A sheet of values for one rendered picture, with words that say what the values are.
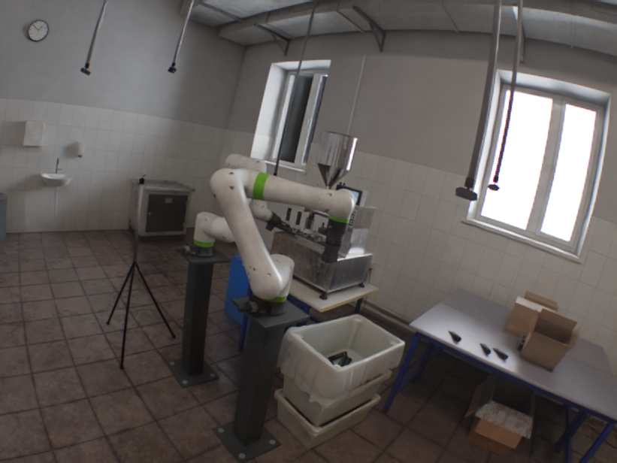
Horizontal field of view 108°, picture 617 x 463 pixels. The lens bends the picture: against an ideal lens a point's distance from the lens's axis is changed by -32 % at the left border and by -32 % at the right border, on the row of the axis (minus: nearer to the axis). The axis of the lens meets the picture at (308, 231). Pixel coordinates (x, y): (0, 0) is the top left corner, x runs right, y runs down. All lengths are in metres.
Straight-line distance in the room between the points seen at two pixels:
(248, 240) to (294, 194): 0.26
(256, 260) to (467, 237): 2.53
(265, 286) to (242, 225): 0.24
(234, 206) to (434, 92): 2.92
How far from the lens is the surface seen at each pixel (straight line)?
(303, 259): 2.22
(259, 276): 1.20
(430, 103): 3.70
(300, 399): 1.93
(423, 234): 3.52
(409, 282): 3.63
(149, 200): 4.72
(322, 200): 1.27
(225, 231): 1.81
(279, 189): 1.30
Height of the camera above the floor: 1.60
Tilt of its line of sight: 13 degrees down
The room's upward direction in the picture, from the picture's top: 13 degrees clockwise
